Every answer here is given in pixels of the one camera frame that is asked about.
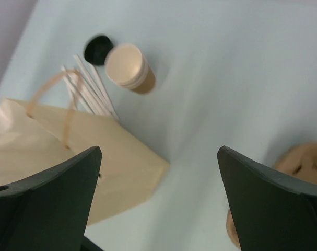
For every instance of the stack of brown paper cups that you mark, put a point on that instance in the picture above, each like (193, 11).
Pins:
(127, 67)

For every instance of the beige paper takeout bag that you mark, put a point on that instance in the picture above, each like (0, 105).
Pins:
(35, 137)

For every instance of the stack of black lids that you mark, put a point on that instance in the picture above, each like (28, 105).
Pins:
(97, 50)

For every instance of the paper-wrapped straw, lowest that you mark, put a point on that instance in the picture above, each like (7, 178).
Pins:
(83, 94)

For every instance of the brown pulp cup carrier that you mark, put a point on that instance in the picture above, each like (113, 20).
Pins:
(302, 162)

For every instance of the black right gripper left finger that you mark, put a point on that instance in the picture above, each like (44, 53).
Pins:
(50, 210)

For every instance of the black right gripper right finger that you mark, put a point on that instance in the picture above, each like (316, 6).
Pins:
(265, 209)

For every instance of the paper-wrapped straw, separate long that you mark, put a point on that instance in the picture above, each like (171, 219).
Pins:
(96, 84)

